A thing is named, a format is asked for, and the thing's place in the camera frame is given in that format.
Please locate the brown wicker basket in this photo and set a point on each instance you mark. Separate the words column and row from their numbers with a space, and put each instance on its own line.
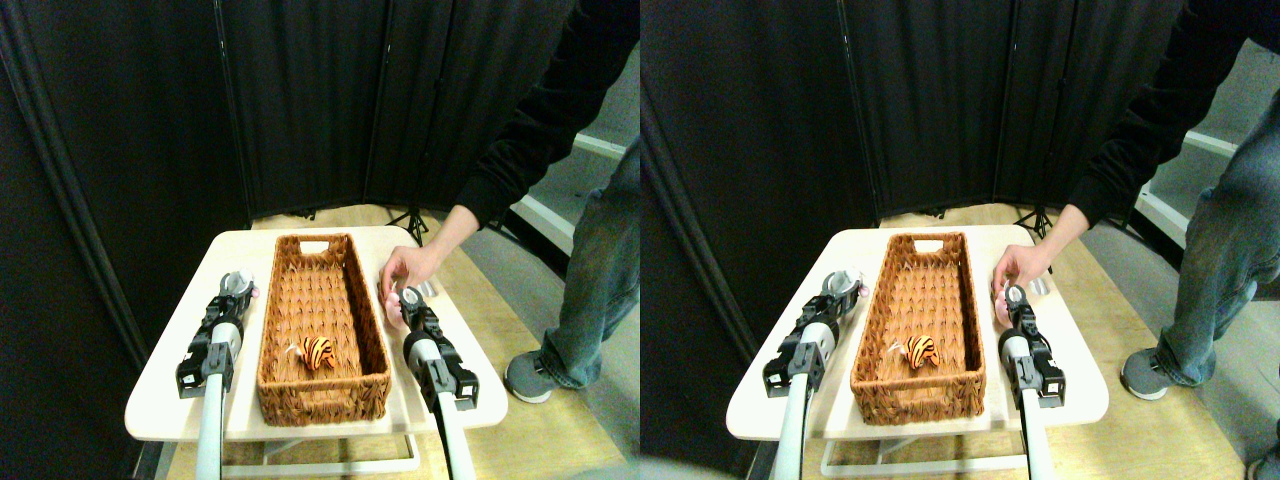
column 915, row 400
column 320, row 400

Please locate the black curtain stand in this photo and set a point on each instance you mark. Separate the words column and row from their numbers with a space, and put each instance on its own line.
column 410, row 218
column 1038, row 215

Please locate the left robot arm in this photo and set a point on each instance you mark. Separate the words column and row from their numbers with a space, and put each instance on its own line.
column 212, row 430
column 795, row 440

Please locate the pink plush toy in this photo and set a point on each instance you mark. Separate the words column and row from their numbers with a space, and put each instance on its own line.
column 393, row 312
column 1000, row 312

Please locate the white shelf unit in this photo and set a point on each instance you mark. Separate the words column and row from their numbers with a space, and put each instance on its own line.
column 1160, row 210
column 540, row 215

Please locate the black curtain foot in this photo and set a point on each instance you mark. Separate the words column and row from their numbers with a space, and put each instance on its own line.
column 936, row 213
column 305, row 215

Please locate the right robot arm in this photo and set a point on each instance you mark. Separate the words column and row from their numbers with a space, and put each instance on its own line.
column 1032, row 440
column 422, row 350

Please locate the person's hand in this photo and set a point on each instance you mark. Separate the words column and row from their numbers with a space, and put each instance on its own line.
column 415, row 268
column 1028, row 266

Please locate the orange black striped toy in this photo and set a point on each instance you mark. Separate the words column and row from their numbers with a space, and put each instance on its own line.
column 920, row 353
column 318, row 354

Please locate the low white table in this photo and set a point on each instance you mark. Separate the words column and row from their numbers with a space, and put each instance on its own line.
column 225, row 250
column 840, row 252

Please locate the grey plush toy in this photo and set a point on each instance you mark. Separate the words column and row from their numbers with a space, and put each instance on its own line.
column 842, row 283
column 238, row 284

